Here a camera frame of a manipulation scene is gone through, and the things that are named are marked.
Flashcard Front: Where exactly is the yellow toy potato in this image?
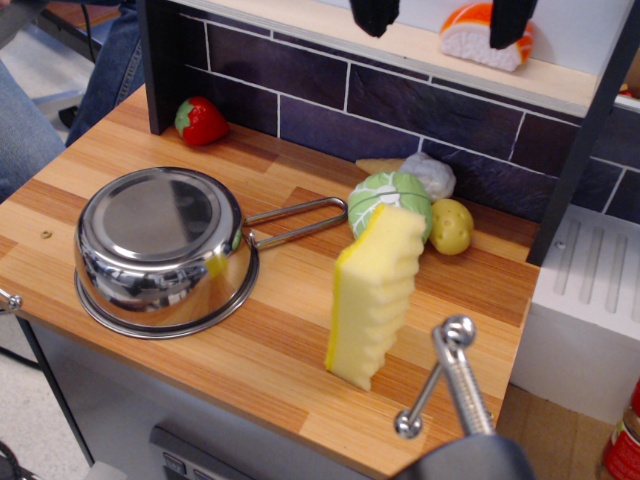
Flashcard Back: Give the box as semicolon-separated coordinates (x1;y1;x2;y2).
429;199;474;256

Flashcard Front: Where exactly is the grey oven control panel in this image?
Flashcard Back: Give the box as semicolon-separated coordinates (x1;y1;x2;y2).
148;424;256;480

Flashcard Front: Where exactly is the red toy strawberry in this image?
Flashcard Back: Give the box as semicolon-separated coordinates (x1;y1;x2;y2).
174;96;230;146

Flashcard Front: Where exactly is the stainless steel pot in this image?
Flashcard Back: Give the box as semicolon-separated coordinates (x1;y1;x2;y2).
74;167;348;339

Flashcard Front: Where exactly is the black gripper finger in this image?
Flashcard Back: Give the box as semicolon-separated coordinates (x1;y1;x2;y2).
489;0;538;49
349;0;400;38

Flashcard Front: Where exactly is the yellow sponge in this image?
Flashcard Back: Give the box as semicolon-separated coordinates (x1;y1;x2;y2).
325;205;426;391

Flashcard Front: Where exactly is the small metal knob left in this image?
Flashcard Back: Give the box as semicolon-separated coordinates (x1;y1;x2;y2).
0;289;23;314

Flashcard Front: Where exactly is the white ribbed drainer block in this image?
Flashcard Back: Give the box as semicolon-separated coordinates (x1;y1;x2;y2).
511;206;639;424

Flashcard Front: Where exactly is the dark shelf side post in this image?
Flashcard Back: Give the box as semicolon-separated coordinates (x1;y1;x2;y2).
526;0;639;267

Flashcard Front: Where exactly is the white toy cauliflower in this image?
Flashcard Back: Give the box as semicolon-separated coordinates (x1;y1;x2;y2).
399;152;456;203

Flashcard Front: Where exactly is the person leg in jeans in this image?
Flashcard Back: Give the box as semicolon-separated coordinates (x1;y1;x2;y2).
1;1;145;200

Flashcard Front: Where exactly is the metal clamp screw handle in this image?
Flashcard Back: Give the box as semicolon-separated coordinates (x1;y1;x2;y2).
394;314;495;439

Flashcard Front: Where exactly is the salmon sushi toy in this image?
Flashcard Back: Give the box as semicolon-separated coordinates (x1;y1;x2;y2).
440;3;534;72

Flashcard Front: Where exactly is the green toy cabbage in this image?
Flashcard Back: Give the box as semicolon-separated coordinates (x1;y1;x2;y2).
347;172;433;242

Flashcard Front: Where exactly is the light wooden shelf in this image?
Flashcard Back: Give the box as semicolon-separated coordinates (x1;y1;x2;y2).
179;1;601;117

